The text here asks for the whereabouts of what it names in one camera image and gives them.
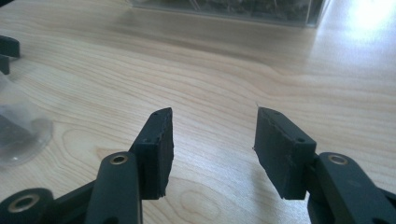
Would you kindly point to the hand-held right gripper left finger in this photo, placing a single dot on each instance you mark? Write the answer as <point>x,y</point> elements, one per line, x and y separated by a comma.
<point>155,155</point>

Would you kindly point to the clear acrylic drawer organizer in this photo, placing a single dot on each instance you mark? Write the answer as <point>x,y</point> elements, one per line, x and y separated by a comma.
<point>314,12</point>

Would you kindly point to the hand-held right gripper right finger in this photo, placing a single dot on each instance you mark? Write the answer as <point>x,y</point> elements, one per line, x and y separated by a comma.
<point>283,152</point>

